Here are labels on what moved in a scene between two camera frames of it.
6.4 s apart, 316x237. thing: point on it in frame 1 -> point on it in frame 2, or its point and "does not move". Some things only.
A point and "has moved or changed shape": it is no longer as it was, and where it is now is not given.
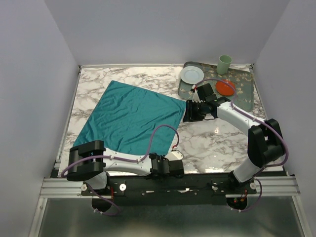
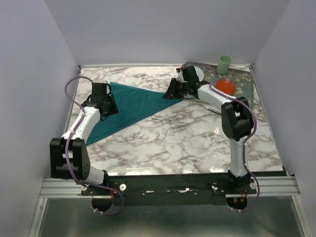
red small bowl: [224, 89] does not move
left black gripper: [163, 159] -> [114, 109]
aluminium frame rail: [61, 187] does not move
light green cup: [223, 64] does not move
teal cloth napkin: [126, 115] has moved or changed shape
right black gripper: [189, 116] -> [171, 93]
